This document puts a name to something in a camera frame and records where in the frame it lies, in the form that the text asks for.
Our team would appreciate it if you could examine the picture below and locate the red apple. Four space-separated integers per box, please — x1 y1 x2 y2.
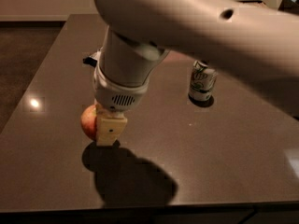
80 105 96 141

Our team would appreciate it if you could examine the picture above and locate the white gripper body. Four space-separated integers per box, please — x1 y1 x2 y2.
93 63 150 112

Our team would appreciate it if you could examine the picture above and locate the blue white chip bag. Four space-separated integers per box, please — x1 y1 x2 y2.
83 49 101 68

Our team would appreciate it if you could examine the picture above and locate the green white soda can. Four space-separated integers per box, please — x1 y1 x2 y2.
189 61 217 102

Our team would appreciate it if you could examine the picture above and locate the black wire basket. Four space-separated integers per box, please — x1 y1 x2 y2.
238 0 264 5

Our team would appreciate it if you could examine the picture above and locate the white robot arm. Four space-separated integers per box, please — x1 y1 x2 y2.
93 0 299 117

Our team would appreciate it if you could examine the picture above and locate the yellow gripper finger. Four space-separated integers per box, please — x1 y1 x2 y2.
95 104 128 146

